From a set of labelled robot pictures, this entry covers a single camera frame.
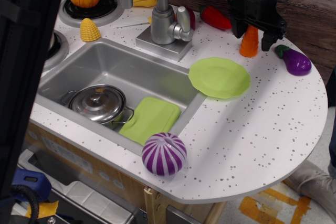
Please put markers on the purple striped toy onion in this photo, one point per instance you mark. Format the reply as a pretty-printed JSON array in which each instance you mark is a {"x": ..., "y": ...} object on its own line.
[{"x": 164, "y": 154}]

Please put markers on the blue clamp tool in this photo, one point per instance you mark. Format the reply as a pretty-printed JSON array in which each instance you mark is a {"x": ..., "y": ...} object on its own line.
[{"x": 36, "y": 181}]

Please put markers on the purple toy eggplant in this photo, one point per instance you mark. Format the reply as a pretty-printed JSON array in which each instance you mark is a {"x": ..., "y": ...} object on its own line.
[{"x": 296, "y": 62}]

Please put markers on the grey shoe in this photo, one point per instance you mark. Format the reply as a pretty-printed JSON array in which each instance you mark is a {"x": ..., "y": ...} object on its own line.
[{"x": 310, "y": 181}]

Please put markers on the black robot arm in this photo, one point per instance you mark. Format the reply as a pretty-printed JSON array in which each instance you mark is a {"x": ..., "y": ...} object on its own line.
[{"x": 261, "y": 14}]

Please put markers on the light green plastic plate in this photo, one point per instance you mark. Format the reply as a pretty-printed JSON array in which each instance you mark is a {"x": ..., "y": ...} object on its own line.
[{"x": 219, "y": 78}]

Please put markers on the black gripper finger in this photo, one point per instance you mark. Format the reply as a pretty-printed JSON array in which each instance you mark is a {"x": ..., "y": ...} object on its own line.
[
  {"x": 269, "y": 38},
  {"x": 239, "y": 26}
]

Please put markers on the orange toy carrot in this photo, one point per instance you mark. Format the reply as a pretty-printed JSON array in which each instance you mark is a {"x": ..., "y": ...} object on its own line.
[{"x": 250, "y": 42}]

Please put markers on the stove burner front left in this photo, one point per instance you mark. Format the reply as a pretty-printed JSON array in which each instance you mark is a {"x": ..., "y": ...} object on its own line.
[{"x": 57, "y": 52}]

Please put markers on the yellow toy corn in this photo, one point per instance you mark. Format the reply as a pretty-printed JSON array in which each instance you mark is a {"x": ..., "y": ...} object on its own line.
[{"x": 89, "y": 30}]

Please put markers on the black foreground post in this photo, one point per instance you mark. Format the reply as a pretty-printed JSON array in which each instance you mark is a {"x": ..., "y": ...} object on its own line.
[{"x": 26, "y": 30}]

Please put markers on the small steel pot with lid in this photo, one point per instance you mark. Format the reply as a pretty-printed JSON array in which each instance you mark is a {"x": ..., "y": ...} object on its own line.
[{"x": 101, "y": 103}]

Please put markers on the silver toy faucet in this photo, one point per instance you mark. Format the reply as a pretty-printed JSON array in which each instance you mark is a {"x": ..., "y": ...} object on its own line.
[{"x": 170, "y": 34}]

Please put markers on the black stove burner right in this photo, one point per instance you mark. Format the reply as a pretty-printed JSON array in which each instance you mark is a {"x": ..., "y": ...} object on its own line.
[{"x": 105, "y": 12}]

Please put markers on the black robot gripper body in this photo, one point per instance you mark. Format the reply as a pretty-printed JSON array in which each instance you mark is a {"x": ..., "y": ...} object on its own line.
[{"x": 261, "y": 14}]

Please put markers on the red toy pepper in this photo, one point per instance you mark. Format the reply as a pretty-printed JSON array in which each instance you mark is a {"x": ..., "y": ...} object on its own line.
[{"x": 214, "y": 17}]

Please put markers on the green cutting board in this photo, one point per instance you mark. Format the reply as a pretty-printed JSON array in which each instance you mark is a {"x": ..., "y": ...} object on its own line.
[{"x": 151, "y": 116}]

